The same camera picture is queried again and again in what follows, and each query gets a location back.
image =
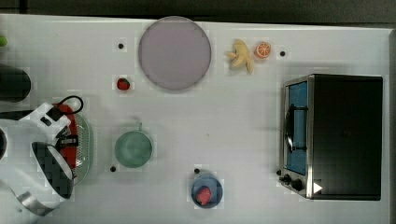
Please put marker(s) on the red ketchup bottle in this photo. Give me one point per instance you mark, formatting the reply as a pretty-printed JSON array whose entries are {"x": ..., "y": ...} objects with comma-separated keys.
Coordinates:
[{"x": 70, "y": 153}]

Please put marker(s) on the peeled toy banana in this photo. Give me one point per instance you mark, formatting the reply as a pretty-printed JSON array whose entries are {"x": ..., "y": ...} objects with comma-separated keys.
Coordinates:
[{"x": 240, "y": 56}]

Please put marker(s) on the orange slice toy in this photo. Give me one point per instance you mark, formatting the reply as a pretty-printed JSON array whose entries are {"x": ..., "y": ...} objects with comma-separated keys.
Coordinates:
[{"x": 263, "y": 50}]

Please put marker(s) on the green mug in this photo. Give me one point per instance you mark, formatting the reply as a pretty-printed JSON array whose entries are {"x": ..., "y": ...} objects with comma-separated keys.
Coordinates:
[{"x": 133, "y": 148}]

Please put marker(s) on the blue bowl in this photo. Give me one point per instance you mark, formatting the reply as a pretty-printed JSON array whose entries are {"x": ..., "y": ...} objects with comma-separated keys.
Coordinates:
[{"x": 213, "y": 184}]

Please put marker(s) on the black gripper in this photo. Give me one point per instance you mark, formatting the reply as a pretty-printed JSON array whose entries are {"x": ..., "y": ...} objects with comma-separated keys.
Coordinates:
[{"x": 66, "y": 139}]

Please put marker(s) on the green oval strainer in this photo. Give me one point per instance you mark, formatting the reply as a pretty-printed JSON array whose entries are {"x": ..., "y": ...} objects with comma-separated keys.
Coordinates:
[{"x": 84, "y": 149}]

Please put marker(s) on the red fruit in bowl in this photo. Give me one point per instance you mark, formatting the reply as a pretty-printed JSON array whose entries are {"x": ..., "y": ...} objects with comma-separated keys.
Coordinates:
[{"x": 203, "y": 196}]

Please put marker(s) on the green cylinder object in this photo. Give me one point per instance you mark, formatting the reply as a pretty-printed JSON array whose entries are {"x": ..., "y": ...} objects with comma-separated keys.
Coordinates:
[{"x": 3, "y": 41}]

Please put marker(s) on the black toaster oven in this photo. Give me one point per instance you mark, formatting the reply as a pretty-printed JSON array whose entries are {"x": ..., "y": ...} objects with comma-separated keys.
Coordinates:
[{"x": 332, "y": 137}]

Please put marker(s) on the grey round plate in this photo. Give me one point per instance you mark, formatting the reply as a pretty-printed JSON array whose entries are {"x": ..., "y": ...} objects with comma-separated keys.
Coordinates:
[{"x": 174, "y": 53}]

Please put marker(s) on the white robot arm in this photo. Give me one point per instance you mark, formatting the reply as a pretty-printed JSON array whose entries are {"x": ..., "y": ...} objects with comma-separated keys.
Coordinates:
[{"x": 38, "y": 158}]

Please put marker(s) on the black round pan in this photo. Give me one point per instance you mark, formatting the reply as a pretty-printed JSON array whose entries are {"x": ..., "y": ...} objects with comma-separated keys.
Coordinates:
[{"x": 15, "y": 84}]

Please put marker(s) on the small red strawberry toy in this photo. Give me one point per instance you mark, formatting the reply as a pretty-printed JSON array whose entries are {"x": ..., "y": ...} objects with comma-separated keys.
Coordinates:
[{"x": 123, "y": 84}]

